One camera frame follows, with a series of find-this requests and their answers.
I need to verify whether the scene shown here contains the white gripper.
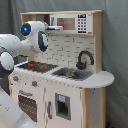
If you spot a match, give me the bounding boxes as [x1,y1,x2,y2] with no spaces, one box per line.
[46,26,63,30]

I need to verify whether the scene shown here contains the white toy microwave door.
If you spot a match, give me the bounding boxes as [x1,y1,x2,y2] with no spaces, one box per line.
[50,14,93,34]

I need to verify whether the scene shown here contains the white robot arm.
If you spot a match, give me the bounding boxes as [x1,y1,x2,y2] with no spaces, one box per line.
[0,21,58,128]

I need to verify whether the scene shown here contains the wooden toy kitchen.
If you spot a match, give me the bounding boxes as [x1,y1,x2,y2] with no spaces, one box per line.
[10,10,114,128]

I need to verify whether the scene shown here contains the black stovetop red burners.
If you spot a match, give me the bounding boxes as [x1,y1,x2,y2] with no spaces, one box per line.
[20,61,56,73]

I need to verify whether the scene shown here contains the black toy faucet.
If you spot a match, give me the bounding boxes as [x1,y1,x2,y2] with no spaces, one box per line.
[76,50,94,70]

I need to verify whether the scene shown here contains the grey toy sink basin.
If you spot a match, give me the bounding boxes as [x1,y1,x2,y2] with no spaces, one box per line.
[52,67,92,81]

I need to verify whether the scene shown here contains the right red stove knob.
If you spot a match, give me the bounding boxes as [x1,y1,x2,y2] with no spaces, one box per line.
[32,81,37,87]

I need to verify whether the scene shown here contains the red stove knob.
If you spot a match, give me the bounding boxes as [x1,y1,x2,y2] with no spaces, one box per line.
[32,81,37,87]
[12,75,20,83]

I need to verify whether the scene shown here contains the grey backdrop curtain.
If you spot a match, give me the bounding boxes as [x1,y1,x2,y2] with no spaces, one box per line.
[0,0,128,128]

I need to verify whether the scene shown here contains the left red stove knob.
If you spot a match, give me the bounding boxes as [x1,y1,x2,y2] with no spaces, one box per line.
[12,75,20,83]

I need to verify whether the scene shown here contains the white oven door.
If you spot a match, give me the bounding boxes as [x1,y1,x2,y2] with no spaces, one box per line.
[12,86,44,128]

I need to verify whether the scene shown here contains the white cabinet door ice dispenser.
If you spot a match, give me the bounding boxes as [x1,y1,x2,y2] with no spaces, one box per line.
[46,87,81,128]

